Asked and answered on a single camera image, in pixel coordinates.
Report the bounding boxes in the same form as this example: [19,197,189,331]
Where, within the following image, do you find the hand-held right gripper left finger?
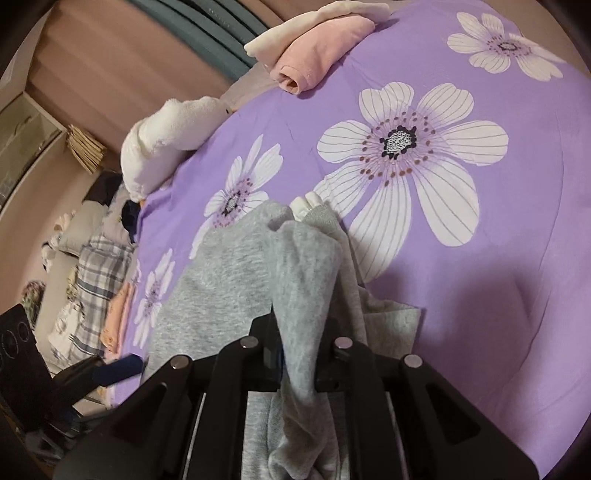
[55,316,283,480]

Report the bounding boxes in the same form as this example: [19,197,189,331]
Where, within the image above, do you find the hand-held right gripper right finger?
[315,318,540,480]

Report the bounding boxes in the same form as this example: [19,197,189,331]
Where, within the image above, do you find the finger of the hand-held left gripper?
[54,353,145,393]

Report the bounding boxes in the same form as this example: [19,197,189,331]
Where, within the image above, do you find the grey printed sweatshirt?
[147,191,423,480]

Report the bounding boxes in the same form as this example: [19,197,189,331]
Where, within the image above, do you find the dark navy clothes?
[120,200,142,243]

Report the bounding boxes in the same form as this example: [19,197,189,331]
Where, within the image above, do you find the orange patterned folded garment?
[102,281,136,355]

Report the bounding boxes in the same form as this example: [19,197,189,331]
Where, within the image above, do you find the plaid cloth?
[48,233,138,370]

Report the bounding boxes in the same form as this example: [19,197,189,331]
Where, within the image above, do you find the grey pillow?
[56,200,108,257]

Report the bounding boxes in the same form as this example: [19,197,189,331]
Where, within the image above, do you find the purple floral bedsheet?
[108,0,591,480]

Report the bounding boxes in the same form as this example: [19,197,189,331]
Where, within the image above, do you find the hanging paper stack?
[67,124,108,174]

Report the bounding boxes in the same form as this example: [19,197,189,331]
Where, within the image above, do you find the beige curtain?
[25,0,241,139]

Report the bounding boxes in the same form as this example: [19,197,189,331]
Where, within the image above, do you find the pink folded garment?
[270,13,376,96]

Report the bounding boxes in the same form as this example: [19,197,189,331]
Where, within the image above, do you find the teal curtain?
[127,0,260,78]

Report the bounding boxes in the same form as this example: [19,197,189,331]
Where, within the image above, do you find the cream folded garment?
[244,0,391,61]

